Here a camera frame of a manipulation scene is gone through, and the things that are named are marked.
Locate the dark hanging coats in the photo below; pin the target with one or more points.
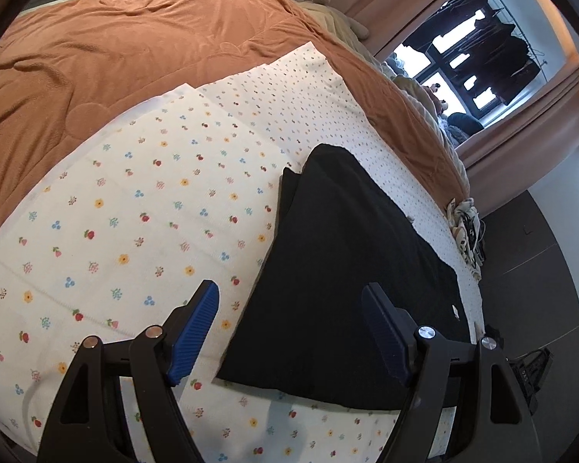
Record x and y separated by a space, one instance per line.
511 62

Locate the orange-brown blanket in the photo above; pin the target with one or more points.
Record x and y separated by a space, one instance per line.
125 58

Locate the black short-sleeved button shirt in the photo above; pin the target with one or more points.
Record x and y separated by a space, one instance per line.
347 251

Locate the patterned cream cloth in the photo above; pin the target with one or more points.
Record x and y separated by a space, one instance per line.
461 222

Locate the black hanging trousers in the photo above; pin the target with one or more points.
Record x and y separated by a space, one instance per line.
468 0

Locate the beige plush toy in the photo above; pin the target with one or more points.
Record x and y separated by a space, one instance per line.
337 14

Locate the blue plush toys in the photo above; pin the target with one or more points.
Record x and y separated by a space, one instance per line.
395 66

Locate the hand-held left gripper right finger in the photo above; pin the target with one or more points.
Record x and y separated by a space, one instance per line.
386 337

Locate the bed with dotted sheet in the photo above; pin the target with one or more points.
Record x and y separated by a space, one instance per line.
149 202

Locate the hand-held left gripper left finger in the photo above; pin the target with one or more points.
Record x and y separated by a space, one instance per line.
193 333

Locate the pink curtain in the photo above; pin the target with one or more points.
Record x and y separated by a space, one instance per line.
535 130
391 0

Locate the black garment with patterned label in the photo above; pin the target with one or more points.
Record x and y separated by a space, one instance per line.
530 371

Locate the metal clothes rail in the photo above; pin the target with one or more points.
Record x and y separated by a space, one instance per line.
521 24

